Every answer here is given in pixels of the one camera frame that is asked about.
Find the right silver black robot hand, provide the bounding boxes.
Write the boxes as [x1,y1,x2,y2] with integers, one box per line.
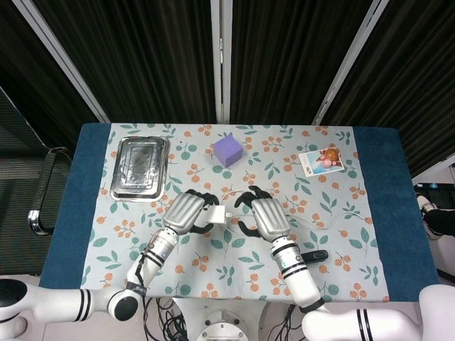
[234,185,291,244]

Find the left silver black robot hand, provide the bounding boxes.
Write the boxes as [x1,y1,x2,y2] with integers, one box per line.
[161,189,219,236]

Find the white square block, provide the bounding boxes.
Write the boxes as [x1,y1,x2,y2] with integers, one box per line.
[207,205,228,226]

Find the white charger with cable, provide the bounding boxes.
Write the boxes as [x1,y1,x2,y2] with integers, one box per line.
[220,190,364,238]

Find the robot base column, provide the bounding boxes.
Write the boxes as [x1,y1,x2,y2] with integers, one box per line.
[170,297,274,341]

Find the floral patterned tablecloth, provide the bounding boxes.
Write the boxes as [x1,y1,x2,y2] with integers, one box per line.
[80,122,391,303]

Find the silver metal tray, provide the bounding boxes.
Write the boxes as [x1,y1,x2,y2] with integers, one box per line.
[109,134,170,203]

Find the purple foam cube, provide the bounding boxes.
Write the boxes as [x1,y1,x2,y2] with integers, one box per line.
[213,136,245,168]

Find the photo card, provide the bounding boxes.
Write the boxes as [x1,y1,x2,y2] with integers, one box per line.
[298,148,346,178]

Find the small turtle toy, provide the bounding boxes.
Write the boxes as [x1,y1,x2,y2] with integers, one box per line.
[316,147,340,168]

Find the blue table cover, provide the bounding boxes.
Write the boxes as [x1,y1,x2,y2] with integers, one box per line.
[38,122,440,303]

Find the black office chair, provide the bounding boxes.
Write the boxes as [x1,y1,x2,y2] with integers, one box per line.
[0,88,77,237]

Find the black floor cables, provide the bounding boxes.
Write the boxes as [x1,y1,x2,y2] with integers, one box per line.
[143,296,195,341]

